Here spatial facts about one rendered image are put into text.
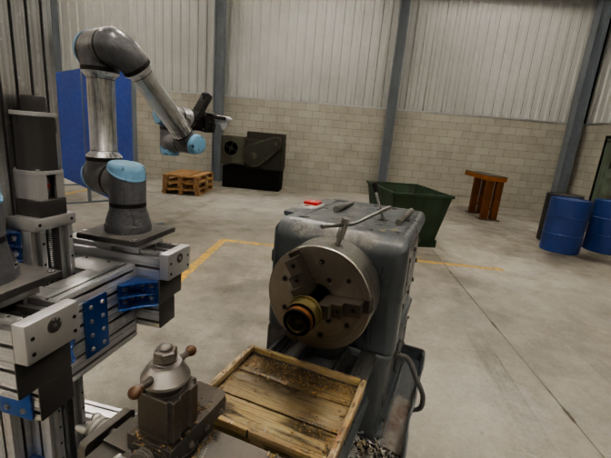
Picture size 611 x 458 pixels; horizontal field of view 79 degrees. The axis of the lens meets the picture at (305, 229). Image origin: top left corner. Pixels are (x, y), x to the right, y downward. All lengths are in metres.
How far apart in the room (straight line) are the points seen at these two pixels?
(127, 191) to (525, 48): 11.60
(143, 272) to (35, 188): 0.40
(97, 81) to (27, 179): 0.42
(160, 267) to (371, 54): 10.39
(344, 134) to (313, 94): 1.39
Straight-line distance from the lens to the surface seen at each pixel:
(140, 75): 1.39
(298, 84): 11.20
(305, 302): 0.97
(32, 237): 1.25
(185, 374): 0.69
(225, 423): 0.95
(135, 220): 1.36
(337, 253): 1.02
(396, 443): 1.50
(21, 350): 0.98
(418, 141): 11.23
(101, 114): 1.47
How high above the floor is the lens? 1.53
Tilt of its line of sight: 14 degrees down
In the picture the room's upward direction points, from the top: 5 degrees clockwise
